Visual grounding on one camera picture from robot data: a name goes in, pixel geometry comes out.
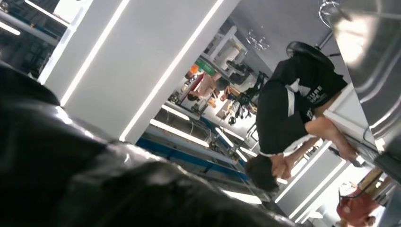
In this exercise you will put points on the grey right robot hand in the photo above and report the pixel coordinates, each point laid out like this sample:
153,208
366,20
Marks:
94,188

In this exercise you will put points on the person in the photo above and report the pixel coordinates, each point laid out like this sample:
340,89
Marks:
200,87
282,119

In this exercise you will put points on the silver metal workbench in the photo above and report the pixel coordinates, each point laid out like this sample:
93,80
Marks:
369,78

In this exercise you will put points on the long ceiling light strip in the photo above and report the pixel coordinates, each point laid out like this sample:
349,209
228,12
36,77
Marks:
178,133
241,196

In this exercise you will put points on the green sign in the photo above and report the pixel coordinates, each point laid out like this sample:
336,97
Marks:
205,66

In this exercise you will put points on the blue ceiling beam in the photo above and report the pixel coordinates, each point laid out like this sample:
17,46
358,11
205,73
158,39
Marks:
188,158

